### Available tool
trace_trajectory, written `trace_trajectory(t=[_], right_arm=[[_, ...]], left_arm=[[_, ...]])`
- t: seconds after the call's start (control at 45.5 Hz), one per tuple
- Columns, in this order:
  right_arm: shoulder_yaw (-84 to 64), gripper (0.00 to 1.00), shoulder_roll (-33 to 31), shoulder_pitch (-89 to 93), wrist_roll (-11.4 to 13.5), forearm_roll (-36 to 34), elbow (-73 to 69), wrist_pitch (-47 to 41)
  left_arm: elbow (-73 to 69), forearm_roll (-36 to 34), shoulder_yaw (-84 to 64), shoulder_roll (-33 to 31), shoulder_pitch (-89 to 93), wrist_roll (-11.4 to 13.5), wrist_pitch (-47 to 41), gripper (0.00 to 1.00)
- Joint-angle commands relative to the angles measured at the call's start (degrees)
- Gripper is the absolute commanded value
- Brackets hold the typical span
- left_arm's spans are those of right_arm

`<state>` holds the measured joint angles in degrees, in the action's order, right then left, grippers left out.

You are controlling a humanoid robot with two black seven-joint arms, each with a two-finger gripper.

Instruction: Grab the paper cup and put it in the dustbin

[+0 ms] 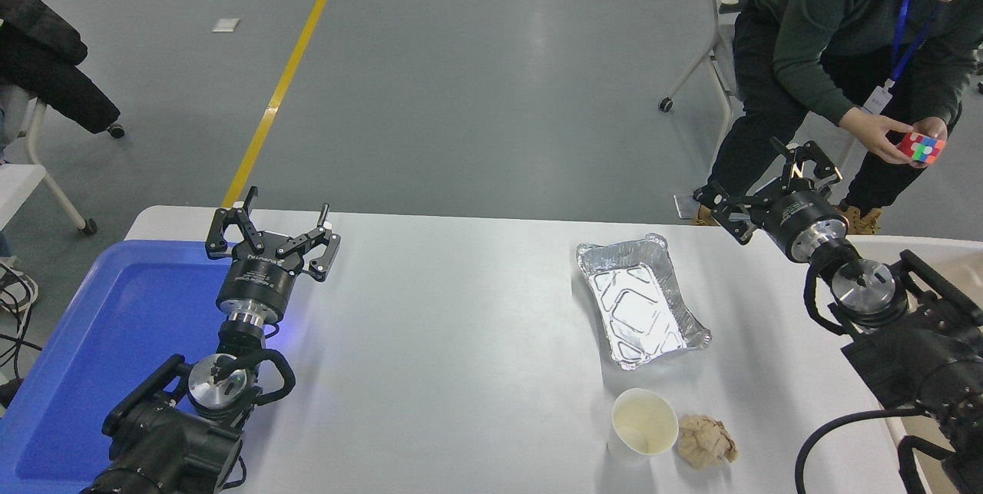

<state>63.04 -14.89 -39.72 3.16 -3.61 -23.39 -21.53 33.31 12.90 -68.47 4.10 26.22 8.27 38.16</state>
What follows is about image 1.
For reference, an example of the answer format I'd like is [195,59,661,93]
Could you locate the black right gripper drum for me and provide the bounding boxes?
[756,185,843,261]

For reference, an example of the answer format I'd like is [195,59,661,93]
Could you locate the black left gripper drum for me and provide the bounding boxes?
[215,247,304,320]

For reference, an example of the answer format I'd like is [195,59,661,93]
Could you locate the multicoloured puzzle cube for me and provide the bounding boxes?
[897,131,947,166]

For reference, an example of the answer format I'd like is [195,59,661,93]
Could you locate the white paper cup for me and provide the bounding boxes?
[607,388,680,466]

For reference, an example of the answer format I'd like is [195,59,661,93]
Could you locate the person's right hand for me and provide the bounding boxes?
[840,105,916,167]

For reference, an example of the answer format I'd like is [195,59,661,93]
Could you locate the person's left hand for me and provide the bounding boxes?
[911,117,950,145]

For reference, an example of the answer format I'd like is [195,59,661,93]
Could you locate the rectangular foil tray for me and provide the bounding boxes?
[576,233,712,370]

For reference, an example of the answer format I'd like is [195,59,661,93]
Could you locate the large pale bin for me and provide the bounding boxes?
[841,235,983,494]

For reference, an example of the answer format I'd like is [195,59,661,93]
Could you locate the blue plastic tray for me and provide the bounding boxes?
[0,239,236,494]

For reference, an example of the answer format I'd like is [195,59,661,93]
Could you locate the white framed wheeled chair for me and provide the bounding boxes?
[15,98,125,236]

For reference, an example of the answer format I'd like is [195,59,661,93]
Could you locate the crumpled tan paper ball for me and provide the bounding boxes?
[676,414,738,470]

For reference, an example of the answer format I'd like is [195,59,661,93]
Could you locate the white side table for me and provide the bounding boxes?
[0,164,47,230]

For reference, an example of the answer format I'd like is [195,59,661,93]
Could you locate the blue lanyard with white badge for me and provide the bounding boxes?
[862,0,943,115]

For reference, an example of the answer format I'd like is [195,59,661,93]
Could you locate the black floor cables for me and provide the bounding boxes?
[0,260,43,356]

